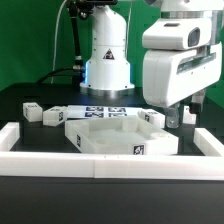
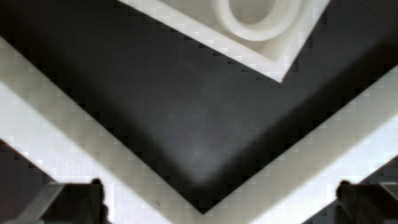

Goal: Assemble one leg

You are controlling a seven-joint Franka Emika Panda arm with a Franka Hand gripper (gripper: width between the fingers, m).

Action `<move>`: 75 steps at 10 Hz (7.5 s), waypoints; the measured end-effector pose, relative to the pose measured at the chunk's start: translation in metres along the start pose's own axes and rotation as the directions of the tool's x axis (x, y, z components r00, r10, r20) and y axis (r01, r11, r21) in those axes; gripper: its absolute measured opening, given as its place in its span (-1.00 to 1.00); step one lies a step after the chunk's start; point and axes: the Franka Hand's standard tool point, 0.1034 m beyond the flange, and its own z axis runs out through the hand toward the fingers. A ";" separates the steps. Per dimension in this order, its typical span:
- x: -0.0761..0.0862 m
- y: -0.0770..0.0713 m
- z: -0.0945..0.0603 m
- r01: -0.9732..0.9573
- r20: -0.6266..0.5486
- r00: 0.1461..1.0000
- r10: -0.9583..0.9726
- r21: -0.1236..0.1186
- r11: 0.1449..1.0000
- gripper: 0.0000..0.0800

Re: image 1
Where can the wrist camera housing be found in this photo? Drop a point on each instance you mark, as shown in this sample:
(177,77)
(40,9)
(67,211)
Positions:
(177,34)

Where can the white U-shaped obstacle fence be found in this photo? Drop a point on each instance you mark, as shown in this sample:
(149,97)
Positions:
(40,164)

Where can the fiducial marker sheet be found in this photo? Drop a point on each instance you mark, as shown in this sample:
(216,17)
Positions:
(78,111)

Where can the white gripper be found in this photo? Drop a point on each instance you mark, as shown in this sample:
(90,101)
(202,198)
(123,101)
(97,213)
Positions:
(170,76)

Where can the white square tabletop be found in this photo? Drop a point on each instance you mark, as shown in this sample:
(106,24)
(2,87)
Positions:
(128,135)

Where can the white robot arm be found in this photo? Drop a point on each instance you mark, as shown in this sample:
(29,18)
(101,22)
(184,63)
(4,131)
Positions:
(107,72)

